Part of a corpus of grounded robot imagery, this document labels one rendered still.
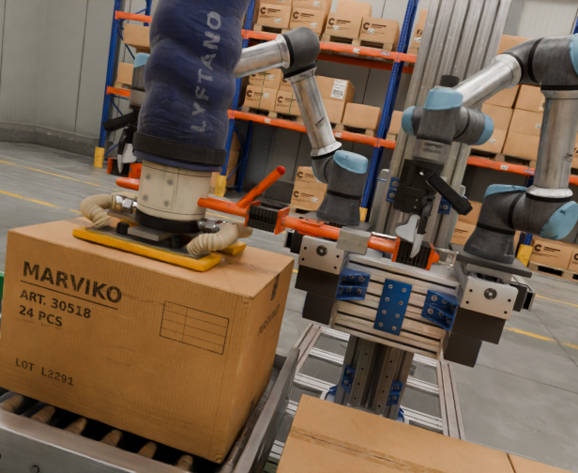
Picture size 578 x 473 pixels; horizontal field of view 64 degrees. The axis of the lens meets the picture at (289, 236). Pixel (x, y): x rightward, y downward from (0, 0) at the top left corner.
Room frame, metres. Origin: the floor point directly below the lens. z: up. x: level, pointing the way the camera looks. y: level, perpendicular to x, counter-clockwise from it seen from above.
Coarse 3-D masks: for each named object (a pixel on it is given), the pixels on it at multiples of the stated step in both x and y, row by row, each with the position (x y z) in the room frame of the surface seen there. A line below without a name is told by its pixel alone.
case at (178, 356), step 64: (64, 256) 0.97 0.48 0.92; (128, 256) 0.98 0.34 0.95; (256, 256) 1.21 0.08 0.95; (64, 320) 0.97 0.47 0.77; (128, 320) 0.94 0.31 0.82; (192, 320) 0.91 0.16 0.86; (256, 320) 0.95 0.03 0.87; (0, 384) 1.00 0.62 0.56; (64, 384) 0.97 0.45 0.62; (128, 384) 0.94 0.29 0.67; (192, 384) 0.91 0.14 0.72; (256, 384) 1.09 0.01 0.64; (192, 448) 0.90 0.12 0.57
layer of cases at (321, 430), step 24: (312, 408) 1.19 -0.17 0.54; (336, 408) 1.22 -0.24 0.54; (312, 432) 1.08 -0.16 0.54; (336, 432) 1.11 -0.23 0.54; (360, 432) 1.13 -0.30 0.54; (384, 432) 1.15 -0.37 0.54; (408, 432) 1.17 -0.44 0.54; (432, 432) 1.20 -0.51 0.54; (288, 456) 0.97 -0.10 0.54; (312, 456) 0.99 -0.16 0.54; (336, 456) 1.01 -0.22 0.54; (360, 456) 1.02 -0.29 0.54; (384, 456) 1.04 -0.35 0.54; (408, 456) 1.06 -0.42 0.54; (432, 456) 1.08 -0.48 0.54; (456, 456) 1.11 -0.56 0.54; (480, 456) 1.13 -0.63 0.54; (504, 456) 1.15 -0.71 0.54
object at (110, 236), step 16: (128, 224) 1.06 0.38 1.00; (96, 240) 1.02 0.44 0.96; (112, 240) 1.01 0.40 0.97; (128, 240) 1.02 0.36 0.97; (144, 240) 1.04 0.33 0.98; (160, 240) 1.07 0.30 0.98; (176, 240) 1.02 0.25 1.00; (160, 256) 0.99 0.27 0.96; (176, 256) 0.98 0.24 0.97; (192, 256) 0.99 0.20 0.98; (208, 256) 1.03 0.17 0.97
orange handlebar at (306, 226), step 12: (120, 180) 1.14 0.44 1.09; (132, 180) 1.18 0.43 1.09; (204, 204) 1.09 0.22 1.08; (216, 204) 1.09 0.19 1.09; (228, 204) 1.13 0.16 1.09; (240, 216) 1.08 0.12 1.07; (288, 216) 1.10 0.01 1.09; (300, 228) 1.05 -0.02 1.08; (312, 228) 1.04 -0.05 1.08; (324, 228) 1.04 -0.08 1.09; (336, 228) 1.08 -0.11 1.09; (372, 240) 1.02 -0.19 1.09; (384, 240) 1.05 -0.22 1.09
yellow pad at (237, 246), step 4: (120, 220) 1.22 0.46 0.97; (124, 220) 1.22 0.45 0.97; (132, 224) 1.21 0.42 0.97; (136, 224) 1.21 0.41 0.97; (140, 224) 1.21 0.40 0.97; (200, 232) 1.24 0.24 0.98; (204, 232) 1.21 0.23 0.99; (184, 236) 1.18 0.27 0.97; (188, 236) 1.18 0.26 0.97; (184, 240) 1.18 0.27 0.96; (188, 240) 1.18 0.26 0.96; (236, 240) 1.24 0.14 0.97; (232, 244) 1.20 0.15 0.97; (236, 244) 1.21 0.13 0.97; (240, 244) 1.22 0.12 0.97; (244, 244) 1.23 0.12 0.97; (228, 248) 1.16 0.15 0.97; (232, 248) 1.16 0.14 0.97; (236, 248) 1.17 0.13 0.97; (240, 248) 1.20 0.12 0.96; (244, 248) 1.24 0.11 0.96; (224, 252) 1.16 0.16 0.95; (228, 252) 1.16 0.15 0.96; (232, 252) 1.16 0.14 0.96; (236, 252) 1.18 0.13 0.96
